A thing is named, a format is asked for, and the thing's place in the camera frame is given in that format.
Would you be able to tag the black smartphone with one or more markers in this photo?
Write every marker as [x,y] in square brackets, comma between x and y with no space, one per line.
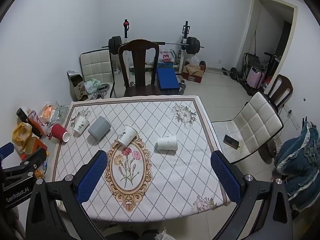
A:
[231,141]

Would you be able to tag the orange snack bag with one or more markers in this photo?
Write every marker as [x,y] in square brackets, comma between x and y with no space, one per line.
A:
[47,111]

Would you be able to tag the floral printed tablecloth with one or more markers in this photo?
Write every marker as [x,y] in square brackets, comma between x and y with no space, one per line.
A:
[162,180]

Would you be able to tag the dark wooden chair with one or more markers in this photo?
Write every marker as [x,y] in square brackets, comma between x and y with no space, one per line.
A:
[138,62]
[283,90]

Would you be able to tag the white cup black print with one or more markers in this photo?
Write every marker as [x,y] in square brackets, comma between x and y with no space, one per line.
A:
[81,126]
[127,135]

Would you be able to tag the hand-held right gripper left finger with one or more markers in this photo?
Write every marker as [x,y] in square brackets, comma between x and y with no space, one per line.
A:
[91,176]

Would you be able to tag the yellow plastic bag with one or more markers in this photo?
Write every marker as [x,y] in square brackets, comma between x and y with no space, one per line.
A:
[21,135]

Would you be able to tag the plain white paper cup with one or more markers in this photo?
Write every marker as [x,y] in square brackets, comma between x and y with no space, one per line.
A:
[167,142]

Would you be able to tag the metal pot lid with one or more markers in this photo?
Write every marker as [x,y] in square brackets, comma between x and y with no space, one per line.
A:
[102,88]

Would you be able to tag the black folded cart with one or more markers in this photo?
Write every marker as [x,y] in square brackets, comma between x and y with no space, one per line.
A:
[250,60]

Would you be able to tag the clear plastic bag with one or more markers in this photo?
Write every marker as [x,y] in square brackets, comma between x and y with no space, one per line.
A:
[60,111]

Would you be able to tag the black long box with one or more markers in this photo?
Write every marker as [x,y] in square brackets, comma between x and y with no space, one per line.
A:
[27,121]

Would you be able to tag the white padded chair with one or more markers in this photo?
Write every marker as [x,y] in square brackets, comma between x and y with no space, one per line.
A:
[96,66]
[257,125]

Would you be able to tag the red paper cup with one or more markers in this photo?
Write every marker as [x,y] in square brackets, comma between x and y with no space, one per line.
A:
[58,130]

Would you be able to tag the white red plastic bag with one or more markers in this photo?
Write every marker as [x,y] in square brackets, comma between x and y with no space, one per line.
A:
[165,57]

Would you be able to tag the orange box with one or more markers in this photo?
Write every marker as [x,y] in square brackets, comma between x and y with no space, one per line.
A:
[35,146]

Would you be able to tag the blue quilt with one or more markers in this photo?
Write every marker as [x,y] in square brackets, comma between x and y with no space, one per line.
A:
[300,160]

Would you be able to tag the black barbell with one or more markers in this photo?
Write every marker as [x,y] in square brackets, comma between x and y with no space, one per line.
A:
[193,45]

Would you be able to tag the green plastic bag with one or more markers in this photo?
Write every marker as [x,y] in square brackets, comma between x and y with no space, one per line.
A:
[92,85]

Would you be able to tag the brown cardboard box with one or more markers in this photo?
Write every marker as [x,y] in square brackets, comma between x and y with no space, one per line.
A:
[193,73]

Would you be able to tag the bench press rack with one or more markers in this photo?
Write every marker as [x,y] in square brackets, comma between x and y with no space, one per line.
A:
[184,37]

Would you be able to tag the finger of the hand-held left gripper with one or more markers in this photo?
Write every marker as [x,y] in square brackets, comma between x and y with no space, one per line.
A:
[6,150]
[35,158]

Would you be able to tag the blue weight bench pad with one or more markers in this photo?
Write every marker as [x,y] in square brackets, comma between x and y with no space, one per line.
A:
[167,78]

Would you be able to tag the red white packet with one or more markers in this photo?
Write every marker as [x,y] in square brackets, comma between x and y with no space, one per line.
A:
[40,124]

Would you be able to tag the dark carton box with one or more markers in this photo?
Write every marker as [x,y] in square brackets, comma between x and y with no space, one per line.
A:
[77,87]

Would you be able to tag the chrome dumbbell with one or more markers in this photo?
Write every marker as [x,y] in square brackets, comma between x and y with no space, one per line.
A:
[182,87]

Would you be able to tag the grey cup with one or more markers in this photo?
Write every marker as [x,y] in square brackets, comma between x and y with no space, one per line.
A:
[99,128]

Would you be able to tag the pink suitcase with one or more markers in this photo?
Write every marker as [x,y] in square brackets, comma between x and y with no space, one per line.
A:
[255,78]

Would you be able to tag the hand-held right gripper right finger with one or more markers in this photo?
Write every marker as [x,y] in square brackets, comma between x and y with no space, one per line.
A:
[225,177]

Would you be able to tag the short barbell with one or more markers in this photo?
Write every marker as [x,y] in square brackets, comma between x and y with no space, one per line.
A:
[233,71]

